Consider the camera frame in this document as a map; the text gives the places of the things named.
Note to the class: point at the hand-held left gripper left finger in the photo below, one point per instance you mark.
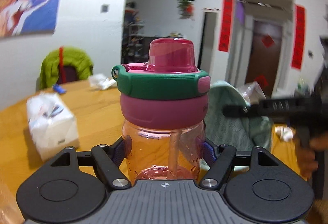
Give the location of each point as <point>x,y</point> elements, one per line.
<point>119,152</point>

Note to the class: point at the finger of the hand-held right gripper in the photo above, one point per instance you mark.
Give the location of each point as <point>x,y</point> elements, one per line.
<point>238,110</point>

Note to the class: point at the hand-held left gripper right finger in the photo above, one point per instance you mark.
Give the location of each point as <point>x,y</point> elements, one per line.
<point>208,153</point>

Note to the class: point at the teal striped towel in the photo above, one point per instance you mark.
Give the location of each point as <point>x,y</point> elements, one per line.
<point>230,131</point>

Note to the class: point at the pink water bottle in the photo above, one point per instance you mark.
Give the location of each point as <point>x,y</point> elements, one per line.
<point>164,101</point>

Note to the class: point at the person's right hand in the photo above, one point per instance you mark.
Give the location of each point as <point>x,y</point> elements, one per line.
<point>306,160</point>

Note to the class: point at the clear plastic bag of food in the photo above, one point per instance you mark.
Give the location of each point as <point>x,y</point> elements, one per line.
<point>252,93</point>

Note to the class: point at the small white packet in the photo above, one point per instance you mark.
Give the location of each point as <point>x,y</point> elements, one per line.
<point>284,134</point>

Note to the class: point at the brown wooden door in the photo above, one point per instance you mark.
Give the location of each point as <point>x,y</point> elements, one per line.
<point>256,65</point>

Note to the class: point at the white framed doorway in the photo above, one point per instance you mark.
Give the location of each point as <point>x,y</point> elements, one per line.
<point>208,47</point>

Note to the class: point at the crumpled white tissue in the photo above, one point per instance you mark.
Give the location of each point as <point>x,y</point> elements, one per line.
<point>102,82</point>

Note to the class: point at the white tissue pack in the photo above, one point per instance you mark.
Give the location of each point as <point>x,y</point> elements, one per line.
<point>51,126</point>

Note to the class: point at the red door couplet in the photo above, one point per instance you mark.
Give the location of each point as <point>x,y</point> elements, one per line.
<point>298,37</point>
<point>226,23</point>

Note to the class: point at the red diamond paper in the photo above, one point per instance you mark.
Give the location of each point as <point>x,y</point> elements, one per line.
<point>267,41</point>

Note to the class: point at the blue lighter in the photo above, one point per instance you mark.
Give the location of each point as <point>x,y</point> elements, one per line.
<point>59,88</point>

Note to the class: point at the maroon chair with jacket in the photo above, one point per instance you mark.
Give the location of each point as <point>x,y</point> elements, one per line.
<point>70,74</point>

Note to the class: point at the metal shoe rack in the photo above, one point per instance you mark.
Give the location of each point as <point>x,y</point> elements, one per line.
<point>134,42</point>

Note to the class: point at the clear plastic cup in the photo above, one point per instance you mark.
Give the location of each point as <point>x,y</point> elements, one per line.
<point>9,203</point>

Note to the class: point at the grey wall switch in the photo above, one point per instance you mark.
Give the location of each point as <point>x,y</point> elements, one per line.
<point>310,54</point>
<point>104,8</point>

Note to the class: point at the potted plant wall decoration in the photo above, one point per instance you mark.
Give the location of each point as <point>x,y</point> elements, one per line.
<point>185,6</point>

